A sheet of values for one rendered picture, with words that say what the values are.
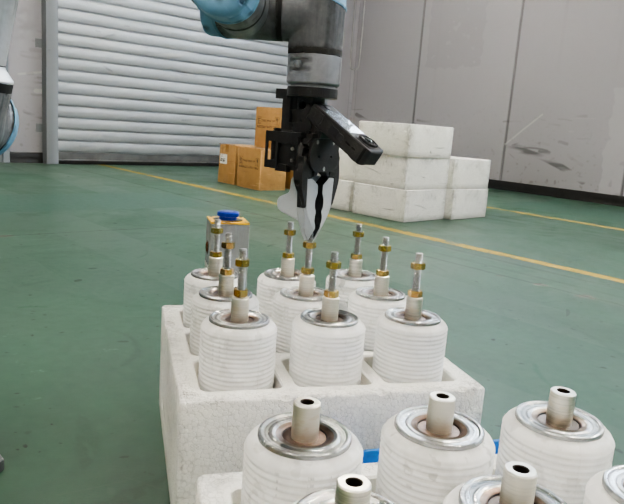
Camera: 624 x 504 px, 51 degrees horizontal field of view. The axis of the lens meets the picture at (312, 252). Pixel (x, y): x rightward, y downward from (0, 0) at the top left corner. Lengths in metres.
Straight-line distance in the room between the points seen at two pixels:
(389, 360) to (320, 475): 0.38
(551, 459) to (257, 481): 0.25
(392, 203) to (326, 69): 2.81
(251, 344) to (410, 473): 0.30
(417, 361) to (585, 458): 0.31
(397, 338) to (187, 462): 0.30
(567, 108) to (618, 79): 0.49
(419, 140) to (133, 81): 3.42
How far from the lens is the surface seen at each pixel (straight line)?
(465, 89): 7.07
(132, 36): 6.42
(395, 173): 3.68
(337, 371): 0.82
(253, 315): 0.83
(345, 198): 3.94
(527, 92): 6.68
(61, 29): 6.16
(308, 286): 0.94
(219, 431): 0.79
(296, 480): 0.51
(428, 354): 0.86
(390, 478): 0.57
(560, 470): 0.61
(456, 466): 0.55
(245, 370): 0.79
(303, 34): 0.91
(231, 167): 5.06
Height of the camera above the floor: 0.50
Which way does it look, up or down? 11 degrees down
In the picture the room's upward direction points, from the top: 4 degrees clockwise
